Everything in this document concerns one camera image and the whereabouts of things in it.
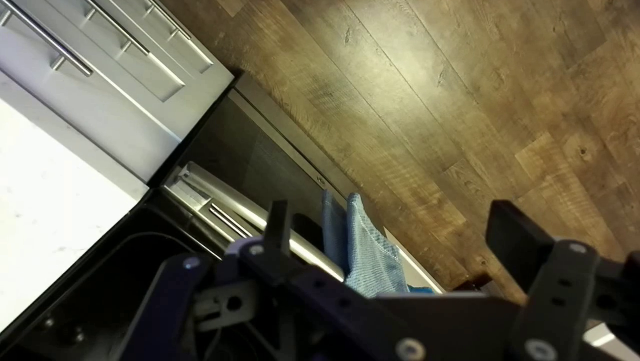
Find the steel handle of lowest drawer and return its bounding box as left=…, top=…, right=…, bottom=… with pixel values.
left=140, top=0, right=217, bottom=70

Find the black glass top stove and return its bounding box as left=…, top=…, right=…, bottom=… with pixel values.
left=0, top=71, right=449, bottom=361

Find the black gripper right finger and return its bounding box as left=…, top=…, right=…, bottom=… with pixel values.
left=484, top=198, right=640, bottom=361

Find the steel oven door handle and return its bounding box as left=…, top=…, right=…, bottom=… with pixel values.
left=163, top=161, right=356, bottom=283

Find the white drawer with panel front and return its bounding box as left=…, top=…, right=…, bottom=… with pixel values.
left=13, top=0, right=236, bottom=141

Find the light blue towel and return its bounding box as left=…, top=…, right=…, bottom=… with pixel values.
left=321, top=190, right=436, bottom=298

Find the steel handle of panel drawer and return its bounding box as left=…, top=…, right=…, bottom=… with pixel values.
left=84, top=0, right=189, bottom=87

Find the lowest white panel drawer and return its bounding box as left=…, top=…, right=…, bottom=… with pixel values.
left=113, top=0, right=236, bottom=95

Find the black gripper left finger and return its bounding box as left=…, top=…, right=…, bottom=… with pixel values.
left=119, top=198, right=428, bottom=361

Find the steel handle of shallow drawer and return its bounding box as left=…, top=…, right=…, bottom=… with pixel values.
left=0, top=0, right=96, bottom=77

